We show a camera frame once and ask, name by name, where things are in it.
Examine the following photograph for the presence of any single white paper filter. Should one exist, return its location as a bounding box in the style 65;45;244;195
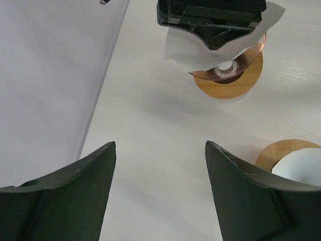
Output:
271;148;320;187

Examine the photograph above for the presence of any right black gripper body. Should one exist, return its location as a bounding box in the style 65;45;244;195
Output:
156;0;266;31

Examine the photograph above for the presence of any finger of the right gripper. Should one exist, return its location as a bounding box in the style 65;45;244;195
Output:
210;28;243;50
191;26;217;50

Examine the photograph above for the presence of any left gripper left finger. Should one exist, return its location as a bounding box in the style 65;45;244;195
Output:
1;142;116;240

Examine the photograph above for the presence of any pink glass dripper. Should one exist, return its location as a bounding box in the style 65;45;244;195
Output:
190;34;266;83

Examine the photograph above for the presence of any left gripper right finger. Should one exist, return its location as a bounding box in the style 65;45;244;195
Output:
205;141;320;241

